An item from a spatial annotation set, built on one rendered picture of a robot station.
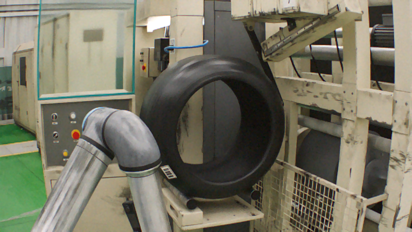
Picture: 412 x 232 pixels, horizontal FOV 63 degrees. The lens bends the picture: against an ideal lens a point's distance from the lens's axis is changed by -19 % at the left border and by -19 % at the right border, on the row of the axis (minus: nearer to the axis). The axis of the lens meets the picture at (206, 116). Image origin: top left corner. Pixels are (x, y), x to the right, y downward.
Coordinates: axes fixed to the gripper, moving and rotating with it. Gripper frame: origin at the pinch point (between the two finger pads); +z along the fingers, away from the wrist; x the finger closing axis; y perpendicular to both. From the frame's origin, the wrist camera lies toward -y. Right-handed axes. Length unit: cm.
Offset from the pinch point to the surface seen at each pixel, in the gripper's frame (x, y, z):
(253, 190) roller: 16.9, 36.6, 23.0
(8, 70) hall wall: -762, 8, 501
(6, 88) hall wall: -779, 40, 470
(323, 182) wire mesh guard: 48, 39, 21
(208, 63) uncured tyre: 22, -14, 44
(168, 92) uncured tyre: 10.0, -16.6, 30.7
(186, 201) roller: -0.3, 18.5, 8.4
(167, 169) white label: 0.4, 3.2, 13.0
